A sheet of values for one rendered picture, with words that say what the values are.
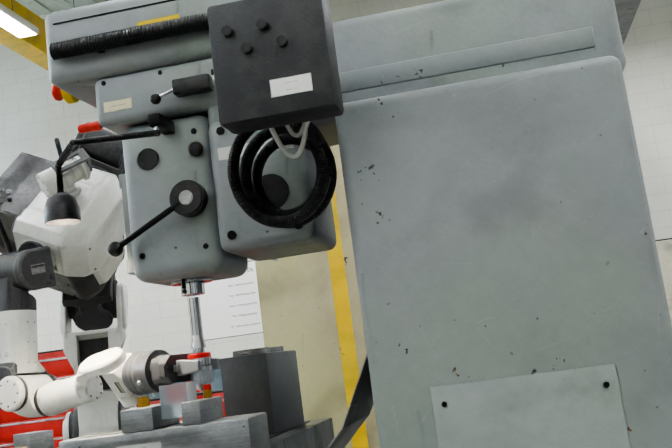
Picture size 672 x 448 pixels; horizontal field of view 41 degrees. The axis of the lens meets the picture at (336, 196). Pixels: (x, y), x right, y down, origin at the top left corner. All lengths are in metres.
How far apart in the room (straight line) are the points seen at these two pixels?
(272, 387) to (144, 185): 0.62
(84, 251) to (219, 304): 9.09
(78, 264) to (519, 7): 1.21
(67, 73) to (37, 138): 10.71
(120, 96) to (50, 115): 10.75
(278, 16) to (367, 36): 0.29
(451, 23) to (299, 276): 2.00
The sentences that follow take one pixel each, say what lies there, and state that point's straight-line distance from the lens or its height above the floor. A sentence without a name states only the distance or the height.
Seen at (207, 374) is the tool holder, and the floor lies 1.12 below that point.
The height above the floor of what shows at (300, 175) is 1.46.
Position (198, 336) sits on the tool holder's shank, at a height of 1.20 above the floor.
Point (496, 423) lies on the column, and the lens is 1.53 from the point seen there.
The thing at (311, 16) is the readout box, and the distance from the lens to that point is 1.51.
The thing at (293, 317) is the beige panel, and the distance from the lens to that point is 3.57.
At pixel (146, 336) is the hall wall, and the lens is 11.64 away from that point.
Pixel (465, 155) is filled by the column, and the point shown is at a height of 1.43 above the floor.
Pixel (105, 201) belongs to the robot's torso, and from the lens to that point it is 2.31.
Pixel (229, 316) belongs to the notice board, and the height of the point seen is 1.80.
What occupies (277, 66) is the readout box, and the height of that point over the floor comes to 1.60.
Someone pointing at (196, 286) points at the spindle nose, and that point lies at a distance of 1.85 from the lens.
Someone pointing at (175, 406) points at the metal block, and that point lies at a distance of 1.70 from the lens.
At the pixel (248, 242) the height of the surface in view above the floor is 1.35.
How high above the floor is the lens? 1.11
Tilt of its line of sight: 10 degrees up
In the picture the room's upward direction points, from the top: 8 degrees counter-clockwise
